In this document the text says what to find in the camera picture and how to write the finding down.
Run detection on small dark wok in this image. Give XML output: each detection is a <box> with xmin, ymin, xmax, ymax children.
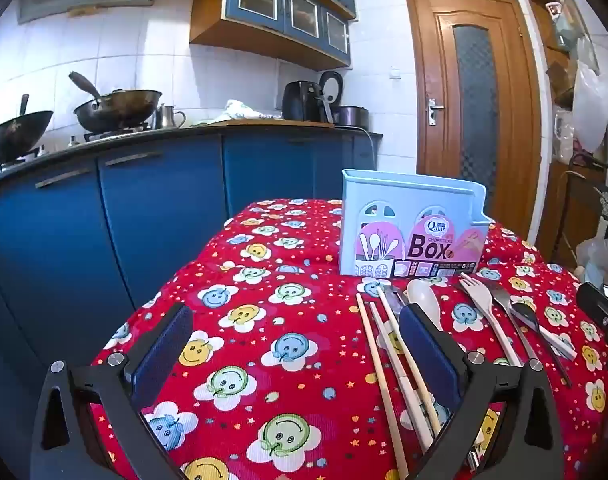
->
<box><xmin>0</xmin><ymin>94</ymin><xmax>54</xmax><ymax>166</ymax></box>

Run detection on white hanging plastic bag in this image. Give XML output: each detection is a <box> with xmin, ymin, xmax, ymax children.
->
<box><xmin>572</xmin><ymin>60</ymin><xmax>608</xmax><ymax>154</ymax></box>

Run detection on beige fork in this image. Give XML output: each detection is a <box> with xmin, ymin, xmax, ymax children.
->
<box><xmin>458</xmin><ymin>276</ymin><xmax>522</xmax><ymax>367</ymax></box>

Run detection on large wok with ladle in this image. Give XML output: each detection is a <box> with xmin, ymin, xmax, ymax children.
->
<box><xmin>69</xmin><ymin>71</ymin><xmax>163</xmax><ymax>134</ymax></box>

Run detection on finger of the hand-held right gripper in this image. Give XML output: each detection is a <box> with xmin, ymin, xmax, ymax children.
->
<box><xmin>577</xmin><ymin>282</ymin><xmax>608</xmax><ymax>381</ymax></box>

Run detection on metal kettle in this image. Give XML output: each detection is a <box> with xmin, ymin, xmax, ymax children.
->
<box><xmin>154</xmin><ymin>104</ymin><xmax>187</xmax><ymax>130</ymax></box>

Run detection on wooden shelf unit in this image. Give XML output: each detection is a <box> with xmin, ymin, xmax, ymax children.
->
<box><xmin>528</xmin><ymin>0</ymin><xmax>608</xmax><ymax>261</ymax></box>

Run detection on light blue utensil box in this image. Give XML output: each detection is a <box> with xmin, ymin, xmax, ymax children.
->
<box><xmin>339</xmin><ymin>169</ymin><xmax>494</xmax><ymax>279</ymax></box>

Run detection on wooden door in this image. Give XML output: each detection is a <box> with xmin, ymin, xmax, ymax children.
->
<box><xmin>405</xmin><ymin>0</ymin><xmax>543</xmax><ymax>243</ymax></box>

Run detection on blue base cabinets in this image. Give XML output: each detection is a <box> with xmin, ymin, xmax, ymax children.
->
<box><xmin>0</xmin><ymin>122</ymin><xmax>385</xmax><ymax>441</ymax></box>

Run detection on black spoon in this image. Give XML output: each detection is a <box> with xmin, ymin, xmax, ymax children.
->
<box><xmin>511</xmin><ymin>302</ymin><xmax>573</xmax><ymax>387</ymax></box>

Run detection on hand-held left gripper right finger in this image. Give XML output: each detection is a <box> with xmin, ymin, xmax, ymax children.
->
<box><xmin>399</xmin><ymin>304</ymin><xmax>567</xmax><ymax>480</ymax></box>

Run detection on glass-door wall cabinet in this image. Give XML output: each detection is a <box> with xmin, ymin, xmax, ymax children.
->
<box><xmin>189</xmin><ymin>0</ymin><xmax>357</xmax><ymax>72</ymax></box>

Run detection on gas stove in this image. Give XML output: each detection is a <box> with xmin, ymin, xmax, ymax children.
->
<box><xmin>0</xmin><ymin>127</ymin><xmax>152</xmax><ymax>178</ymax></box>

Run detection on white spoon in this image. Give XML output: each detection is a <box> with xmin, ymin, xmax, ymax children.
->
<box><xmin>406</xmin><ymin>279</ymin><xmax>443</xmax><ymax>332</ymax></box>

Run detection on thin wooden chopstick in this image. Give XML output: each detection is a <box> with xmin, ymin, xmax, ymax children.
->
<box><xmin>356</xmin><ymin>293</ymin><xmax>409</xmax><ymax>479</ymax></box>

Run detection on black air fryer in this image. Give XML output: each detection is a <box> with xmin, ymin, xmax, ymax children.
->
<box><xmin>282</xmin><ymin>81</ymin><xmax>331</xmax><ymax>122</ymax></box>

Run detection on white-handled metal fork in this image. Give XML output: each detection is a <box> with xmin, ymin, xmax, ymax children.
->
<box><xmin>488</xmin><ymin>284</ymin><xmax>578</xmax><ymax>362</ymax></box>

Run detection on white crumpled bag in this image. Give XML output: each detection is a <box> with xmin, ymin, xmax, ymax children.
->
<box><xmin>224</xmin><ymin>99</ymin><xmax>281</xmax><ymax>121</ymax></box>

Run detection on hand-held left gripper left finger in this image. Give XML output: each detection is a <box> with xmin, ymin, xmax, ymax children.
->
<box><xmin>31</xmin><ymin>304</ymin><xmax>193</xmax><ymax>480</ymax></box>

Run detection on white power cable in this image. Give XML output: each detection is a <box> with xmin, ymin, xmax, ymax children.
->
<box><xmin>334</xmin><ymin>124</ymin><xmax>379</xmax><ymax>171</ymax></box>

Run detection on cream chopstick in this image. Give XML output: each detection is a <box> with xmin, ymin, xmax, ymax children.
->
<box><xmin>376</xmin><ymin>285</ymin><xmax>443</xmax><ymax>436</ymax></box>
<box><xmin>368</xmin><ymin>301</ymin><xmax>435</xmax><ymax>453</ymax></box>

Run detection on rice cooker with open lid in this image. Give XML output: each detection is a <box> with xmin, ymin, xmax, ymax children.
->
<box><xmin>318</xmin><ymin>71</ymin><xmax>370</xmax><ymax>129</ymax></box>

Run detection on red flower-print tablecloth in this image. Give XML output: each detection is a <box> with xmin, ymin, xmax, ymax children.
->
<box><xmin>91</xmin><ymin>199</ymin><xmax>608</xmax><ymax>480</ymax></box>

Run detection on clear plastic bag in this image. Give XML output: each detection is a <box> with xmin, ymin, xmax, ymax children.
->
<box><xmin>575</xmin><ymin>236</ymin><xmax>608</xmax><ymax>288</ymax></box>

